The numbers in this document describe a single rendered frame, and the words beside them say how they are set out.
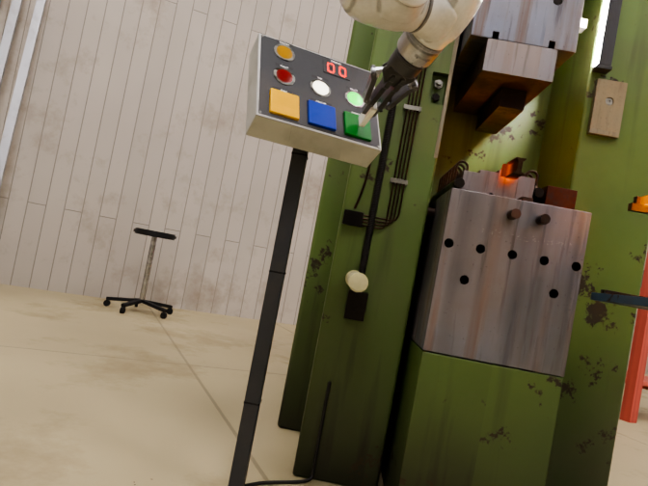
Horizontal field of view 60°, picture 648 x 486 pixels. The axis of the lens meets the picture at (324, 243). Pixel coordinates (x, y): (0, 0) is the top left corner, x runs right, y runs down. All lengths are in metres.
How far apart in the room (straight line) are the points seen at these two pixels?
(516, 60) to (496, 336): 0.78
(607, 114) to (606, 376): 0.79
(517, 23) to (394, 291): 0.85
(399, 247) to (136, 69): 4.01
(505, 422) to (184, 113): 4.33
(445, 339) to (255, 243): 4.01
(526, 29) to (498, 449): 1.16
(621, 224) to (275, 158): 4.05
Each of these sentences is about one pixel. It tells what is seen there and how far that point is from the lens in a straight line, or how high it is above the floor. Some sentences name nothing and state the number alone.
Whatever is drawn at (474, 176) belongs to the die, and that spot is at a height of 0.97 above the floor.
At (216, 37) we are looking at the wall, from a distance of 5.59.
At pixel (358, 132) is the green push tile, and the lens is 1.44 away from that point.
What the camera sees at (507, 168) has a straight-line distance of 1.65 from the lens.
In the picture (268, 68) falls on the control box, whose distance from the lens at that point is 1.46.
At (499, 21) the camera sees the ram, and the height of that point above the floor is 1.42.
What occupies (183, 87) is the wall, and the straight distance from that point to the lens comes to 5.41.
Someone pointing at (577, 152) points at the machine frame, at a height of 1.12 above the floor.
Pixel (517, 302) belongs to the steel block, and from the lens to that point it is 1.59.
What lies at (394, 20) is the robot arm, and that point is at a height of 1.11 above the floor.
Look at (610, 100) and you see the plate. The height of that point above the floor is 1.29.
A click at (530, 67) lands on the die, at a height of 1.30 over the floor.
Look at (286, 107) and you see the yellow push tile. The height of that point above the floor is 1.00.
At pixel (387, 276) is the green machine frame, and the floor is 0.65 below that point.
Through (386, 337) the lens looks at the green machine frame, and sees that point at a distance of 1.73.
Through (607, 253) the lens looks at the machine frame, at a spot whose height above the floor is 0.84.
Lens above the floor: 0.65
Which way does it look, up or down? 2 degrees up
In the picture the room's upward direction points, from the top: 11 degrees clockwise
